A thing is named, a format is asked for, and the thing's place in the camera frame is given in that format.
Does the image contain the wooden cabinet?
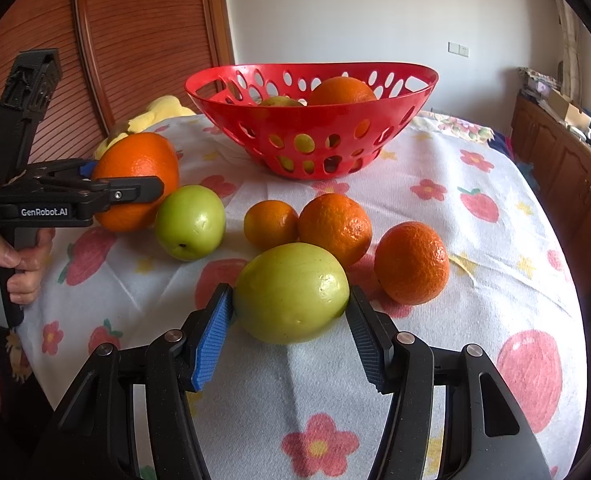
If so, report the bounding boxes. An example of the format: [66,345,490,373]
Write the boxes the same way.
[510,95,591,281]

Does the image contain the red perforated plastic basket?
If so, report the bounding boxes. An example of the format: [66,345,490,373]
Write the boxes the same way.
[184,62,439,181]

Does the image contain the wooden wardrobe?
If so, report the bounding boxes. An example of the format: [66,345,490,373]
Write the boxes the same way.
[0,0,236,186]

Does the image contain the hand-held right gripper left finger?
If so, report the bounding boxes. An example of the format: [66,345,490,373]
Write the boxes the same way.
[38,283,234,480]

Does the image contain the person's left hand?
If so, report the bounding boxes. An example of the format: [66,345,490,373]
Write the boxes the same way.
[0,227,56,311]

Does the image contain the large orange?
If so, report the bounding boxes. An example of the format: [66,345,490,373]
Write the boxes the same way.
[306,76,377,107]
[91,132,180,233]

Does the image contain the dark blue blanket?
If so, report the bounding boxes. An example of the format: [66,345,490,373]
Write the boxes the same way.
[490,130,541,186]

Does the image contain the pile of papers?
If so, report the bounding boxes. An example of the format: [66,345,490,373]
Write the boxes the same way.
[518,66,561,98]

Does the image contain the white fruit-print cloth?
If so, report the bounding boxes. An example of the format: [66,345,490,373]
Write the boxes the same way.
[12,110,589,480]

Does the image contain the yellow plush toy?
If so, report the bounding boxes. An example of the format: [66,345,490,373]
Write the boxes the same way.
[94,95,196,158]

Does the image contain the small green apple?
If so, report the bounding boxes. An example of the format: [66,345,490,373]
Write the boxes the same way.
[154,185,226,262]

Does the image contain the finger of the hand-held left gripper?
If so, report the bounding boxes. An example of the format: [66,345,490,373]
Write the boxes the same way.
[35,159,100,181]
[88,175,165,211]

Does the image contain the green pear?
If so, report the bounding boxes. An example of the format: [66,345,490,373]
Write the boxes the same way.
[258,96,306,108]

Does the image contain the small mandarin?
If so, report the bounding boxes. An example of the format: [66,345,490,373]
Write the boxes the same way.
[244,200,300,251]

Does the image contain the large green apple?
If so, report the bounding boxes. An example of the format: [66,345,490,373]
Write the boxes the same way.
[232,242,351,345]

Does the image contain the cardboard box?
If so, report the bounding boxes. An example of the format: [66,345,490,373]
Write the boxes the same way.
[545,89,591,131]

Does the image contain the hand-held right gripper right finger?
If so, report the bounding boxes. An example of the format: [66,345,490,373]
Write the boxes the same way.
[346,286,551,480]

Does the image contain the patterned curtain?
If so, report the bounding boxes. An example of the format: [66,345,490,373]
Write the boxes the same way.
[550,0,583,98]

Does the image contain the floral bed sheet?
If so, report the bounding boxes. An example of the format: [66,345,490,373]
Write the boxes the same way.
[415,110,499,143]

